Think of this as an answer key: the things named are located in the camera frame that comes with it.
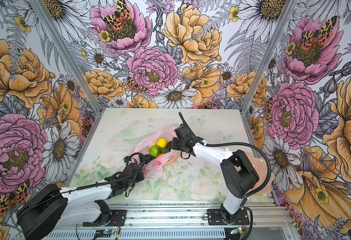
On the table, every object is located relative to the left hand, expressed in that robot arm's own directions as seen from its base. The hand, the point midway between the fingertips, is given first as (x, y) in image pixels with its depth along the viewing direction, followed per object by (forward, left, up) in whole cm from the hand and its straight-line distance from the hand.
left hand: (141, 175), depth 89 cm
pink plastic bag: (+11, 0, +12) cm, 16 cm away
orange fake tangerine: (+9, -11, +8) cm, 16 cm away
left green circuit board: (-27, +14, 0) cm, 30 cm away
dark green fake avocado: (+13, -13, +5) cm, 19 cm away
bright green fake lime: (+12, -7, +7) cm, 16 cm away
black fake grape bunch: (+10, -3, +3) cm, 11 cm away
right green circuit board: (-28, -48, +1) cm, 56 cm away
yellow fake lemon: (+19, -11, +6) cm, 23 cm away
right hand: (+13, -20, +9) cm, 25 cm away
